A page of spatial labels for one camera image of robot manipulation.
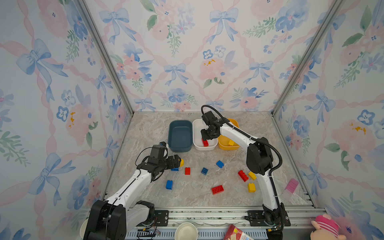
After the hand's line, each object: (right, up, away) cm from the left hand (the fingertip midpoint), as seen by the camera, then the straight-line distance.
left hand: (174, 159), depth 86 cm
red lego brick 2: (+39, -10, 0) cm, 41 cm away
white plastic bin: (+15, +20, +20) cm, 32 cm away
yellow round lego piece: (+4, -3, +5) cm, 7 cm away
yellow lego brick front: (+43, -15, -3) cm, 46 cm away
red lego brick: (+19, +8, +15) cm, 25 cm away
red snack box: (+29, -29, -18) cm, 45 cm away
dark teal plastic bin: (+2, +13, +18) cm, 22 cm away
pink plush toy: (+70, -27, -20) cm, 77 cm away
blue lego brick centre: (+27, -4, +7) cm, 28 cm away
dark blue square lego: (+17, -8, +2) cm, 19 cm away
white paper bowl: (+7, -32, -14) cm, 35 cm away
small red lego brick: (+7, -8, +4) cm, 11 cm away
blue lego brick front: (-3, -14, -2) cm, 14 cm away
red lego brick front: (+24, -16, -4) cm, 29 cm away
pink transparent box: (+66, -14, -2) cm, 68 cm away
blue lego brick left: (0, -7, +3) cm, 8 cm away
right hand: (+18, +13, +12) cm, 26 cm away
